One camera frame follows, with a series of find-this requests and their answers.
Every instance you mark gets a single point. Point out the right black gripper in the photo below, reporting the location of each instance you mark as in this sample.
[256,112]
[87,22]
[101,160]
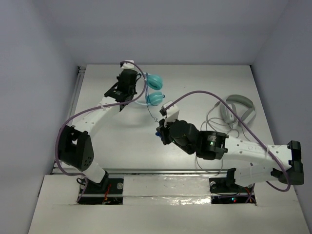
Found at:
[164,130]

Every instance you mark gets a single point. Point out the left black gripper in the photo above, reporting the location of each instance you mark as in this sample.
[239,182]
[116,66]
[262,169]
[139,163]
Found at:
[127,98]

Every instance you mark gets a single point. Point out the teal headphones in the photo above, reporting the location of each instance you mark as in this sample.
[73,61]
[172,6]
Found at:
[153,95]

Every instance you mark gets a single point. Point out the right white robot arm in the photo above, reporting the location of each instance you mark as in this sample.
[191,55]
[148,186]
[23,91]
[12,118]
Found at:
[268,162]

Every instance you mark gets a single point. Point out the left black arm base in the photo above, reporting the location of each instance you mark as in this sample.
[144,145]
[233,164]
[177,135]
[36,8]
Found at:
[110,193]

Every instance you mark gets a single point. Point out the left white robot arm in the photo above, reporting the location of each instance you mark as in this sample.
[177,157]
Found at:
[75,142]

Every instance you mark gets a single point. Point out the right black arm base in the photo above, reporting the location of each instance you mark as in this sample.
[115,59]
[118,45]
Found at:
[224,190]

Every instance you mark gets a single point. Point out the grey headphones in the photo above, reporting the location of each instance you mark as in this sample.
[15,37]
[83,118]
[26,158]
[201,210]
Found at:
[242,106]

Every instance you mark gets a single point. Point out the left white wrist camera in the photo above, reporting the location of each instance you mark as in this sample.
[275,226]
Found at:
[127,64]

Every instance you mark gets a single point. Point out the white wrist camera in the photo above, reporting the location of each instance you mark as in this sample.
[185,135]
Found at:
[127,64]
[170,112]

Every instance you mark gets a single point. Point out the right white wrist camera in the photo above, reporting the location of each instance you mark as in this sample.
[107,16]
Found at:
[170,112]

